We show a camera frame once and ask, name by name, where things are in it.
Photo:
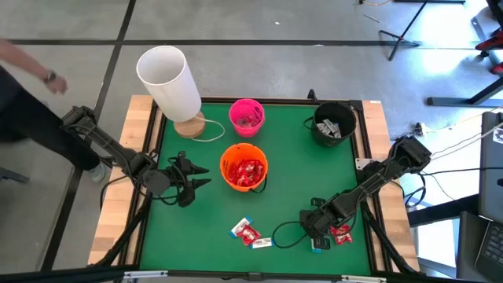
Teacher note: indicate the black clamp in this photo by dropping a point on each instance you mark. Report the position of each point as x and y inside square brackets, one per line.
[313, 96]

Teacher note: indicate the black crossbeam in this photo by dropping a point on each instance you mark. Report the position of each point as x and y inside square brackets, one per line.
[59, 276]

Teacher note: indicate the gray laptop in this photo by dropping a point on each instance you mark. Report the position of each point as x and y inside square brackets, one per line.
[493, 177]

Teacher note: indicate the dark laptop with keyboard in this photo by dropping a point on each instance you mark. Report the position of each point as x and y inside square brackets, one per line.
[487, 251]

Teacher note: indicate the gray stand foot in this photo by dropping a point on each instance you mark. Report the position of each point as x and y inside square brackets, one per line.
[13, 175]

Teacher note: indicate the white mounting plate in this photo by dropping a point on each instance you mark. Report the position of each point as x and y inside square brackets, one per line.
[361, 164]

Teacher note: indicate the clear orange candy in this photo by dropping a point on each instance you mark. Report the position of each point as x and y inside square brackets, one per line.
[243, 122]

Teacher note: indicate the black frame strut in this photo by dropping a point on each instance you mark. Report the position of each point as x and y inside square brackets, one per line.
[390, 243]
[122, 236]

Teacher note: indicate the red candy packet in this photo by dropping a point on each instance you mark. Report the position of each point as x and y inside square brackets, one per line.
[341, 235]
[248, 234]
[253, 181]
[237, 175]
[247, 167]
[258, 170]

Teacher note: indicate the white shade table lamp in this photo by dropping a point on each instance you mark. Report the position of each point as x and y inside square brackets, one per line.
[169, 78]

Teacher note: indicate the green table mat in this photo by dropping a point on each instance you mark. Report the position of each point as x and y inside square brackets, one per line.
[188, 236]

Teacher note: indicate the silver metal bracket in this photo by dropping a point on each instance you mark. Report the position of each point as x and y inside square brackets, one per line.
[145, 274]
[363, 279]

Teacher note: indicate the person's hand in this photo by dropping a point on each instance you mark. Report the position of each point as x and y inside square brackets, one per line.
[58, 84]

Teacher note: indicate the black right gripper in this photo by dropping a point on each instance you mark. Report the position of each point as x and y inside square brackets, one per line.
[318, 220]

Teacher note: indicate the pink plastic bucket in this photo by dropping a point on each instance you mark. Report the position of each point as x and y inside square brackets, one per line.
[236, 108]

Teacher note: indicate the white power strip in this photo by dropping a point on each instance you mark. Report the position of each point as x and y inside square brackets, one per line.
[420, 128]

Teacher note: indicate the person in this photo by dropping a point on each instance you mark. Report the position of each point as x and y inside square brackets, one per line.
[491, 42]
[31, 118]

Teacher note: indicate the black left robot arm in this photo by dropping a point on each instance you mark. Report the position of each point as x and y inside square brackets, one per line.
[118, 153]

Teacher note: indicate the black table frame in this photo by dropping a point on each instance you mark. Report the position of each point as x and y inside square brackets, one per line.
[275, 100]

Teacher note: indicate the black tripod stand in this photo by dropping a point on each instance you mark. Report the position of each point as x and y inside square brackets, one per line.
[401, 37]

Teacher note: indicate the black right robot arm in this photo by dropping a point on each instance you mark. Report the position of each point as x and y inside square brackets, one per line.
[373, 181]

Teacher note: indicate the black desk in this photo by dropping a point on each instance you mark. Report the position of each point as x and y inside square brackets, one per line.
[463, 102]

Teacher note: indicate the orange pumpkin bucket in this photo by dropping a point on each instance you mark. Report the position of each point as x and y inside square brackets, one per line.
[243, 152]

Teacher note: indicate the black pumpkin bucket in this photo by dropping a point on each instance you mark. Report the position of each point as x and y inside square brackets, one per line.
[346, 114]

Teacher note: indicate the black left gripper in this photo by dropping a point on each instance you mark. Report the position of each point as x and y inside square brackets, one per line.
[181, 175]

